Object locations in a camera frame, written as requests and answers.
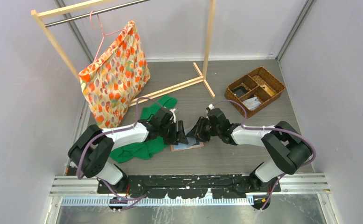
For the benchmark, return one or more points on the aluminium frame rail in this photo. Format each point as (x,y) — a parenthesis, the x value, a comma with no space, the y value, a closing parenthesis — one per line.
(70,191)

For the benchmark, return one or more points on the green cloth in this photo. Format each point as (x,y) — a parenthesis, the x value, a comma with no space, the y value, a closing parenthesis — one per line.
(144,150)

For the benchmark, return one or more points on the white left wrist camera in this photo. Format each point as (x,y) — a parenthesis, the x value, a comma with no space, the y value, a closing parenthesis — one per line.
(174,112)

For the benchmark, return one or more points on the wooden clothes rack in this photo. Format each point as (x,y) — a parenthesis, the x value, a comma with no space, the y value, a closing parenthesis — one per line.
(38,17)

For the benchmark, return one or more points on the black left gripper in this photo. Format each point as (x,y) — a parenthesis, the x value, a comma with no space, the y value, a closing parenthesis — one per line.
(172,139)

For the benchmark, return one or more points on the woven wicker divided basket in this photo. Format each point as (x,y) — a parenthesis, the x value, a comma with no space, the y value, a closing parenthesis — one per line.
(252,81)

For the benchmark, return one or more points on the floral orange tote bag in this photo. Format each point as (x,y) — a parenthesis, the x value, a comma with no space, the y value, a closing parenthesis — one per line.
(115,78)

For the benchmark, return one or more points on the white card in basket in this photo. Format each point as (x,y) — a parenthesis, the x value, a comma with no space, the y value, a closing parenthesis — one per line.
(252,103)

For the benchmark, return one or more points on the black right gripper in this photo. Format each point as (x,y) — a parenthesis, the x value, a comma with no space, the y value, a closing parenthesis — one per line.
(198,130)

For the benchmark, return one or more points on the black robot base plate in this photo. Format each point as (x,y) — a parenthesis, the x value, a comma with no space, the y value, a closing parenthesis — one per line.
(188,186)

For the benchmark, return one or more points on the tan card in basket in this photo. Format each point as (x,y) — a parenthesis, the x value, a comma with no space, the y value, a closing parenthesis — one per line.
(267,90)

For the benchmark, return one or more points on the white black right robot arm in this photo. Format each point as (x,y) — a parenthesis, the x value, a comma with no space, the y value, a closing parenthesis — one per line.
(287,149)

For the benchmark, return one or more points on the pink leather card holder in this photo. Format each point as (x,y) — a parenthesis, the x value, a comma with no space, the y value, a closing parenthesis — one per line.
(192,144)

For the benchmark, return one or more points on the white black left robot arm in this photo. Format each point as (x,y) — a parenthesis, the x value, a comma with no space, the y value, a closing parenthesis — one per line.
(92,149)

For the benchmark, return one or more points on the black card in basket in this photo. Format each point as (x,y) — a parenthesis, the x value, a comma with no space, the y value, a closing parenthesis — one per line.
(240,91)

